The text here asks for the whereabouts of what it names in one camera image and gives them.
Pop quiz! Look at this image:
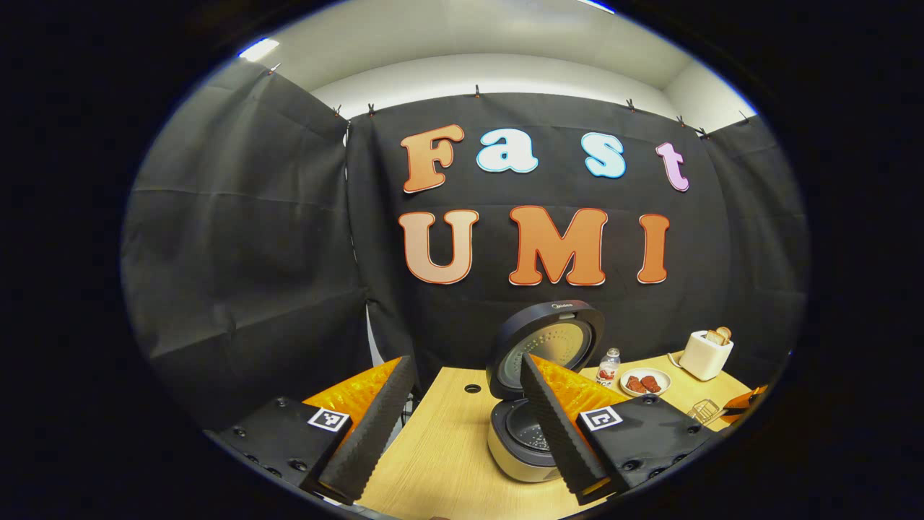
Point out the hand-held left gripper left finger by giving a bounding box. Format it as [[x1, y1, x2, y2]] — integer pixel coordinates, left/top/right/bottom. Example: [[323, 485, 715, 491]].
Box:
[[206, 354, 418, 506]]

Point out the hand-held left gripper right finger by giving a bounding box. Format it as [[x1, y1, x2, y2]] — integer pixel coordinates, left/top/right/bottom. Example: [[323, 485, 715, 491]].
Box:
[[518, 352, 723, 506]]

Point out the black rice cooker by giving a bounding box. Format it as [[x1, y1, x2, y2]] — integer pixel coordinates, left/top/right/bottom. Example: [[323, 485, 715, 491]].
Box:
[[486, 300, 607, 483]]

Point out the white toaster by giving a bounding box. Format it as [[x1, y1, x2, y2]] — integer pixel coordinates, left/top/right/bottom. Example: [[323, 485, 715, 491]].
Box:
[[679, 329, 735, 381]]

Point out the clear plastic bottle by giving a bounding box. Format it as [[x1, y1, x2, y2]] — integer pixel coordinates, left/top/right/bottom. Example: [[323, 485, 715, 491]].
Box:
[[596, 348, 622, 387]]

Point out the white round plate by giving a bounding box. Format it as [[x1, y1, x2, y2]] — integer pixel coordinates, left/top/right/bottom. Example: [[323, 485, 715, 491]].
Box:
[[619, 368, 672, 397]]

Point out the black backdrop cloth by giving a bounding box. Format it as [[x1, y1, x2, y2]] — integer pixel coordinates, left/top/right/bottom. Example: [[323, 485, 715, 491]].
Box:
[[121, 59, 809, 427]]

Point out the row of black clips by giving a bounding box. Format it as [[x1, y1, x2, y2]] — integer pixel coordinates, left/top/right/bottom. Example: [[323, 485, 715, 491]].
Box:
[[267, 64, 751, 139]]

